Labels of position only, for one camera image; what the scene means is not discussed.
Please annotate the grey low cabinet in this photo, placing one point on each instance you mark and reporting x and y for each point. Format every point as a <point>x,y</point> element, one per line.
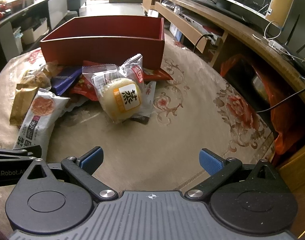
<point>57,12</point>

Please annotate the white storage bin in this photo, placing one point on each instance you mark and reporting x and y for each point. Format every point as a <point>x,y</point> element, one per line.
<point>38,28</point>

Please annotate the wooden TV console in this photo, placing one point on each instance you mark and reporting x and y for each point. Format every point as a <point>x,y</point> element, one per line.
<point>238,43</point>

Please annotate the red cardboard box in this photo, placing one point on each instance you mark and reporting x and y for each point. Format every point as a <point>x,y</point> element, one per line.
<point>106,39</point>

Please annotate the red plastic bag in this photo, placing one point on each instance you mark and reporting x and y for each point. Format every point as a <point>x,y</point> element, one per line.
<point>267,94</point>

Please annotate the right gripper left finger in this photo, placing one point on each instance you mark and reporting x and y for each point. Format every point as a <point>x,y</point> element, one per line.
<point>79,171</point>

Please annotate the gold foil snack packet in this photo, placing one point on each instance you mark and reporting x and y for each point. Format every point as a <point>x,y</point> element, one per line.
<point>24,95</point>

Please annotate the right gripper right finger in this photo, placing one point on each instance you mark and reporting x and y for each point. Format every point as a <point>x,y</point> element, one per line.
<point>219,169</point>

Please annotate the floral beige tablecloth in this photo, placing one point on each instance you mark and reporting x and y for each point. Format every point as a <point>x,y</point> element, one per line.
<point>190,112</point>

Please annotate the clear bag yellow snacks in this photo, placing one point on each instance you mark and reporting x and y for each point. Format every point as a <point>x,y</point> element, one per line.
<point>40,76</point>

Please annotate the purple wafer biscuit packet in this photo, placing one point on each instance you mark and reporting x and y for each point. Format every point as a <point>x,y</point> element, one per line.
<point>61,82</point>

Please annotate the white rice cracker packet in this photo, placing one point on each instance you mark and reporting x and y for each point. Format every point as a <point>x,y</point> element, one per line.
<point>39,121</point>

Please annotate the red Trolli candy bag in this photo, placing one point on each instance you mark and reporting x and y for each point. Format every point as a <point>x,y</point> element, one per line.
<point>83,87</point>

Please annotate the wrapped yellow pastry bun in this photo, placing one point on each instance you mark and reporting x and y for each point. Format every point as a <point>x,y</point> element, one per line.
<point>117,110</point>

